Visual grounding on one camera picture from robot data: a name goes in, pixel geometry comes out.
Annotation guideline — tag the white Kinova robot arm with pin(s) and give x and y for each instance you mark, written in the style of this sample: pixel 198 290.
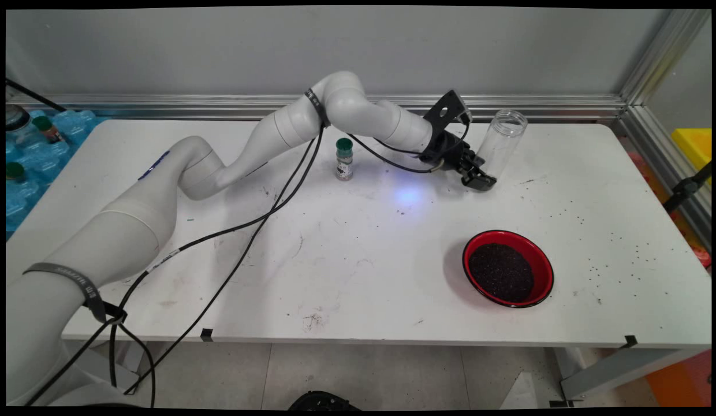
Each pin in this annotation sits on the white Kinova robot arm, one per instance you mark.
pixel 127 237

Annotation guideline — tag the thin black rod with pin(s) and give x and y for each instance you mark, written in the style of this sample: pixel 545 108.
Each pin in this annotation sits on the thin black rod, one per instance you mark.
pixel 34 95

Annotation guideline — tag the black pole with clamp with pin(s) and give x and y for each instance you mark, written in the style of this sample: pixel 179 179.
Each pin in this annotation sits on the black pole with clamp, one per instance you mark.
pixel 684 189

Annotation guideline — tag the aluminium frame post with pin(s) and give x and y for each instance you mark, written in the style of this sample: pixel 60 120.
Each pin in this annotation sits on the aluminium frame post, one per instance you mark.
pixel 664 55

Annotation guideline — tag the black tape marker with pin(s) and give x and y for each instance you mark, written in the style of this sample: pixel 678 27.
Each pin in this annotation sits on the black tape marker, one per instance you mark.
pixel 207 334
pixel 630 342

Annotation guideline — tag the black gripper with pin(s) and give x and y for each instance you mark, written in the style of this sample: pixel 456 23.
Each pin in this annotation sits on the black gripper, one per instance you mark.
pixel 444 151

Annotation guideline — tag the green-capped plastic bottle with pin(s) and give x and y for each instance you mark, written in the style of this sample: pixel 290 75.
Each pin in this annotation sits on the green-capped plastic bottle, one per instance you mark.
pixel 14 172

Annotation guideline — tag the yellow moulded block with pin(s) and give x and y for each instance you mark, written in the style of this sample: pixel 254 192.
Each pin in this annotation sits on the yellow moulded block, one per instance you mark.
pixel 694 147

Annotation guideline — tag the small green-capped red-label bottle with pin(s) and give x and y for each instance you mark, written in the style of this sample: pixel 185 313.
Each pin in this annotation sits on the small green-capped red-label bottle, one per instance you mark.
pixel 46 130

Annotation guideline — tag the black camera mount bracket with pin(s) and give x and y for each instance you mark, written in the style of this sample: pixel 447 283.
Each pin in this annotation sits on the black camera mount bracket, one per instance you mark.
pixel 436 121

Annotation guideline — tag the blue water bottle pack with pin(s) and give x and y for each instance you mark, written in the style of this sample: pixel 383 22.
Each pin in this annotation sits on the blue water bottle pack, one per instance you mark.
pixel 52 164

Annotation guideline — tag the clear plastic jar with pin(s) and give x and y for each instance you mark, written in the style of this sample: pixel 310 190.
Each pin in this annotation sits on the clear plastic jar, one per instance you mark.
pixel 502 144

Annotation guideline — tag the orange floor panel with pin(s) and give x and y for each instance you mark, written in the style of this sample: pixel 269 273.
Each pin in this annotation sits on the orange floor panel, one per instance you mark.
pixel 681 381

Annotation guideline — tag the grey metal table leg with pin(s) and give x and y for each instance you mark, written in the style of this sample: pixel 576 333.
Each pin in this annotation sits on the grey metal table leg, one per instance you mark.
pixel 623 370
pixel 135 361

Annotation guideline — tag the clear jar with dark lid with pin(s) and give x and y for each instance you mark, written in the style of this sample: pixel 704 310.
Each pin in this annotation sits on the clear jar with dark lid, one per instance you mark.
pixel 20 124

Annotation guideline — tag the aluminium frame rail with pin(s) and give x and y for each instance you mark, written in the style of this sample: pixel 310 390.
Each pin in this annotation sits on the aluminium frame rail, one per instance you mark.
pixel 652 150
pixel 566 107

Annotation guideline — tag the black round floor object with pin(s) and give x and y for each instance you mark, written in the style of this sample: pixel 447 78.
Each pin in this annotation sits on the black round floor object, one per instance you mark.
pixel 323 401

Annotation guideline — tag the red bowl with black rim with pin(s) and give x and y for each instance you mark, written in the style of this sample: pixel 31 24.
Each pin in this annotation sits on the red bowl with black rim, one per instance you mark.
pixel 540 263

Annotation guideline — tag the black seed pile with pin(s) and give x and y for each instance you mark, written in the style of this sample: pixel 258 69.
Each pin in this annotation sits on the black seed pile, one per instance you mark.
pixel 501 274

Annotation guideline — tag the green-capped spice bottle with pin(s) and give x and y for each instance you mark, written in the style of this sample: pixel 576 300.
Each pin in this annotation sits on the green-capped spice bottle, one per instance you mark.
pixel 345 162

